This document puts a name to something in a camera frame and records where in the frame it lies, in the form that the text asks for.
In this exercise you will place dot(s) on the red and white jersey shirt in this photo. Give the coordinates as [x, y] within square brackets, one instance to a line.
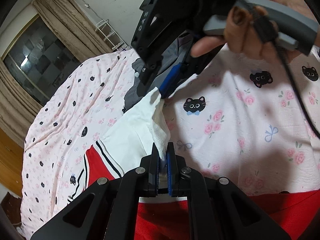
[217, 208]

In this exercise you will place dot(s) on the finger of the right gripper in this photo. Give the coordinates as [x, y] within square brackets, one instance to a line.
[147, 76]
[169, 84]

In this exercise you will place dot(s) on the person's right hand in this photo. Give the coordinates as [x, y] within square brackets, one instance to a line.
[241, 37]

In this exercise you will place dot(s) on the right brown curtain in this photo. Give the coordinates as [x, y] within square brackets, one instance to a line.
[72, 27]

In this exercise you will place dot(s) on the brown curtain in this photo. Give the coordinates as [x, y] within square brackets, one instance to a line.
[72, 27]
[18, 108]

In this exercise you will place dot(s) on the pink cat-print bed quilt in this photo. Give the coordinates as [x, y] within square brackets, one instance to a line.
[238, 119]

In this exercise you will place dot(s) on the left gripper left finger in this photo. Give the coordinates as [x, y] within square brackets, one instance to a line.
[108, 208]

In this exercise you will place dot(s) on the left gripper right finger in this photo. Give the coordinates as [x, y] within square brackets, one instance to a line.
[217, 208]

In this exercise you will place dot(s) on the left brown curtain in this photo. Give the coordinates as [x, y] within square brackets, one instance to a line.
[18, 108]

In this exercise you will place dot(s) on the orange wooden wardrobe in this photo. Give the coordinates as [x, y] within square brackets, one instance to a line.
[11, 158]

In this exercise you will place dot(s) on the white wire shelf rack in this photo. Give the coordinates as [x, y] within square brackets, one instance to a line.
[108, 34]

